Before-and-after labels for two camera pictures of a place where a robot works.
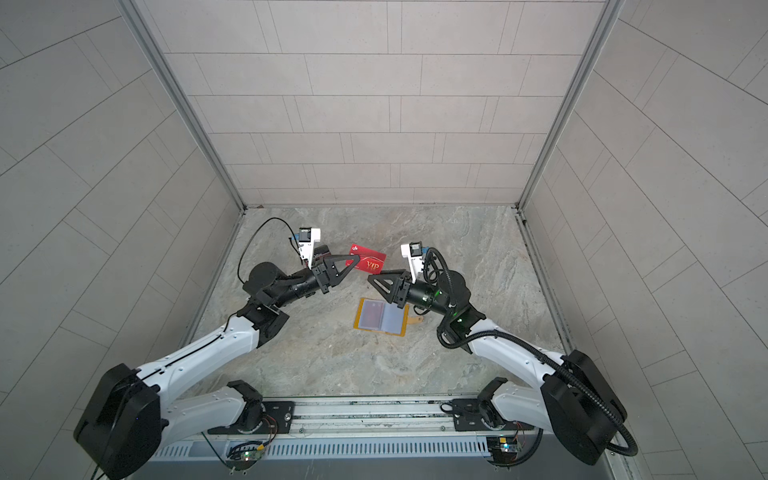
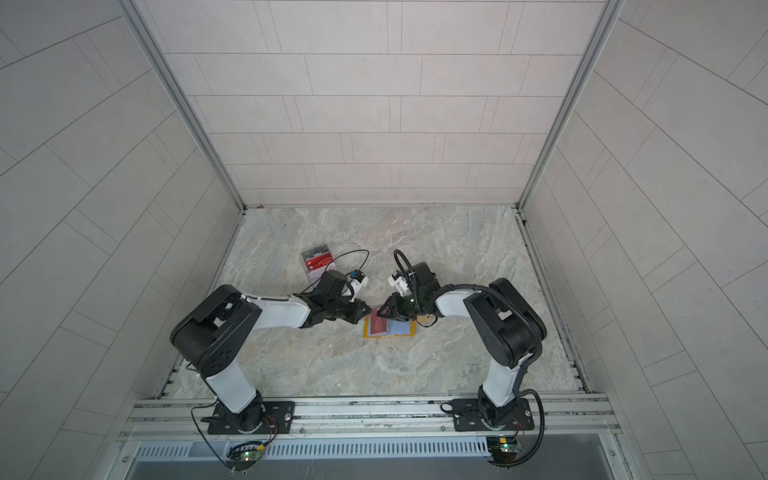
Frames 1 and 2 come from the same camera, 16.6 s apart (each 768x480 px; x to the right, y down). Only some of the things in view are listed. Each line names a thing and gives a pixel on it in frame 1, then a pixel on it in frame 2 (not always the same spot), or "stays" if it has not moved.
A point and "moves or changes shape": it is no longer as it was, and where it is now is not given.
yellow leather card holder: (382, 316) moves or changes shape
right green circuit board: (503, 449) stays
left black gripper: (324, 276) → (356, 316)
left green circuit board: (242, 456) stays
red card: (369, 261) moves or changes shape
